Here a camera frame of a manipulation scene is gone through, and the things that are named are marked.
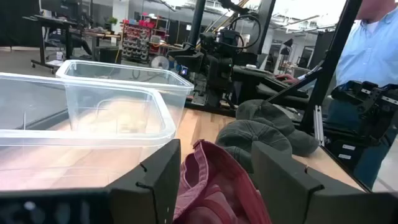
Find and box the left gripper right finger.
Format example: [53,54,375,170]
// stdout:
[251,142,324,224]

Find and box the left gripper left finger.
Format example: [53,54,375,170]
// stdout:
[109,139,182,224]

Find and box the dark grey cap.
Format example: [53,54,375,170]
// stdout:
[215,119,293,174]
[235,99,320,157]

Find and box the pink red cap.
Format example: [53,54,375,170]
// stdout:
[173,139,273,224]

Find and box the large clear plastic bin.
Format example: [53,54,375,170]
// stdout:
[0,72,177,191]
[55,59,195,138]

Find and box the black console desk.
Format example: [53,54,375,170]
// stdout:
[232,64,310,110]

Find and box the black round pillar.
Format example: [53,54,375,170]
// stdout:
[187,0,206,48]

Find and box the white desk fan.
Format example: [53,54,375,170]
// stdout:
[150,55,170,71]

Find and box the person's hand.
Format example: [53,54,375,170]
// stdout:
[274,73,300,85]

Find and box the silver aluminium extrusion bar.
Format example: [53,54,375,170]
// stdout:
[313,105,325,147]

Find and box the shelf with red bins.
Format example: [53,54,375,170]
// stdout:
[120,17,171,64]

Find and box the person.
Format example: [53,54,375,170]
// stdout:
[335,0,398,88]

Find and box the black background desk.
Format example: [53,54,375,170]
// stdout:
[22,14,79,71]

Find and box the right arm wrist camera box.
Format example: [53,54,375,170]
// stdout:
[218,28,242,48]

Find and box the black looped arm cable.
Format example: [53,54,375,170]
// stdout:
[228,14,262,50]

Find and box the black frame post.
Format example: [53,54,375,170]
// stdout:
[298,0,363,133]

